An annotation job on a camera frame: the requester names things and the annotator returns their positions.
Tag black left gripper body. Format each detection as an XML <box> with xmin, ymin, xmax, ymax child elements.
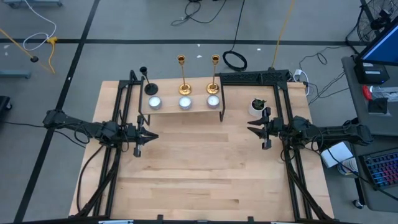
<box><xmin>123</xmin><ymin>115</ymin><xmax>147</xmax><ymax>158</ymax></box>

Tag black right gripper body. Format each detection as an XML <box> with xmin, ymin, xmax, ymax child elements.
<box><xmin>262</xmin><ymin>106</ymin><xmax>285</xmax><ymax>150</ymax></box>

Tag blue patterned candle bowl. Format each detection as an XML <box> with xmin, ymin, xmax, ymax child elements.
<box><xmin>147</xmin><ymin>95</ymin><xmax>163</xmax><ymax>110</ymax></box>
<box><xmin>178</xmin><ymin>96</ymin><xmax>193</xmax><ymax>111</ymax></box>

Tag black candlestick holder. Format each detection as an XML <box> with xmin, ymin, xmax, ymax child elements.
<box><xmin>139</xmin><ymin>65</ymin><xmax>159</xmax><ymax>96</ymax></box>

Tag pink patterned candle bowl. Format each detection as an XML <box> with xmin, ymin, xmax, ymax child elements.
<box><xmin>206</xmin><ymin>95</ymin><xmax>221</xmax><ymax>110</ymax></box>

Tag gold candlestick holder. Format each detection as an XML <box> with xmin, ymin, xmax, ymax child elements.
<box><xmin>177</xmin><ymin>54</ymin><xmax>193</xmax><ymax>96</ymax></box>
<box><xmin>205</xmin><ymin>54</ymin><xmax>221</xmax><ymax>96</ymax></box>

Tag white pot with succulent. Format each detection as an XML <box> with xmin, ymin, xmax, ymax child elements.
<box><xmin>248</xmin><ymin>98</ymin><xmax>267</xmax><ymax>118</ymax></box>

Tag wooden shelf black metal legs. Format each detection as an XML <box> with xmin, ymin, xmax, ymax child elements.
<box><xmin>137</xmin><ymin>76</ymin><xmax>226</xmax><ymax>126</ymax></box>

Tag white blue striped cup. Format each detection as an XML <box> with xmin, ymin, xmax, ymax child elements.
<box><xmin>337</xmin><ymin>157</ymin><xmax>358</xmax><ymax>177</ymax></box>

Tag black pouch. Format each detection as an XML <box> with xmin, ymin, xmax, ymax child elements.
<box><xmin>368</xmin><ymin>97</ymin><xmax>389</xmax><ymax>114</ymax></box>

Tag black box white label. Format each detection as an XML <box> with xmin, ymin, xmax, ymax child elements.
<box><xmin>353</xmin><ymin>61</ymin><xmax>391</xmax><ymax>85</ymax></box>

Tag backlit keyboard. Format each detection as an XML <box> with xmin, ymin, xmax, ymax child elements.
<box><xmin>359</xmin><ymin>148</ymin><xmax>398</xmax><ymax>190</ymax></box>

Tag grey rolling desk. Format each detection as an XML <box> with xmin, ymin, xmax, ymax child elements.
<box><xmin>353</xmin><ymin>133</ymin><xmax>398</xmax><ymax>214</ymax></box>

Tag grey cart base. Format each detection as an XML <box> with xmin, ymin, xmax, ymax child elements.
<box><xmin>0</xmin><ymin>70</ymin><xmax>32</xmax><ymax>79</ymax></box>

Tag black caster base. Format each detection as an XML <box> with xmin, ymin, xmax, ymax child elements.
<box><xmin>0</xmin><ymin>95</ymin><xmax>13</xmax><ymax>112</ymax></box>

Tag black floor fan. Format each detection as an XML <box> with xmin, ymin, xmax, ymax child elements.
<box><xmin>345</xmin><ymin>0</ymin><xmax>398</xmax><ymax>47</ymax></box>

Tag large computer monitor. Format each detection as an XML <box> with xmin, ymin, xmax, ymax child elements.
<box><xmin>356</xmin><ymin>17</ymin><xmax>398</xmax><ymax>67</ymax></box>

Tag black aluminium table frame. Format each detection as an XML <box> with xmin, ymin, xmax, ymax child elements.
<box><xmin>70</xmin><ymin>68</ymin><xmax>336</xmax><ymax>224</ymax></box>

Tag coiled black cable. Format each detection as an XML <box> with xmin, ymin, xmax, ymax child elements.
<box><xmin>221</xmin><ymin>0</ymin><xmax>249</xmax><ymax>73</ymax></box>

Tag yellow cable with plug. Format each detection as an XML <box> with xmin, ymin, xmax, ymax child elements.
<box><xmin>0</xmin><ymin>28</ymin><xmax>58</xmax><ymax>75</ymax></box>

